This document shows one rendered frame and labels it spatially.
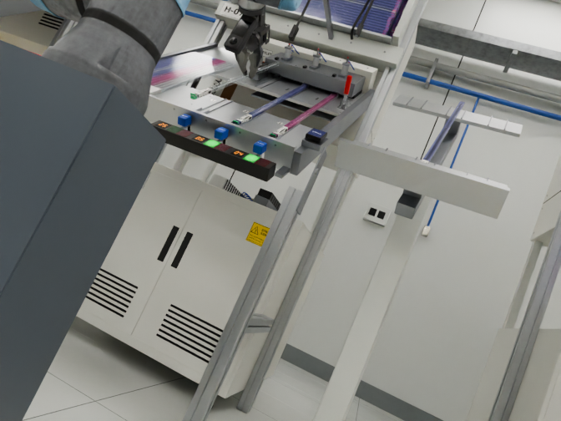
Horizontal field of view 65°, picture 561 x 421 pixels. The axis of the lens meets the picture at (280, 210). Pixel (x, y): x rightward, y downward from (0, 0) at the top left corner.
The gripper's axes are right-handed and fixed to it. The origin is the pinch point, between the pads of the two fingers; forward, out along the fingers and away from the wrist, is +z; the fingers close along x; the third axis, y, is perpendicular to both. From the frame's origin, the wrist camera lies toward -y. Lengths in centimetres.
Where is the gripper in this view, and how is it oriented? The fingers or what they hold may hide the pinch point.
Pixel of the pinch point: (247, 74)
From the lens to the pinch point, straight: 142.7
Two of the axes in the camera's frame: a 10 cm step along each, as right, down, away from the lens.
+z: -0.6, 6.9, 7.2
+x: -8.9, -3.6, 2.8
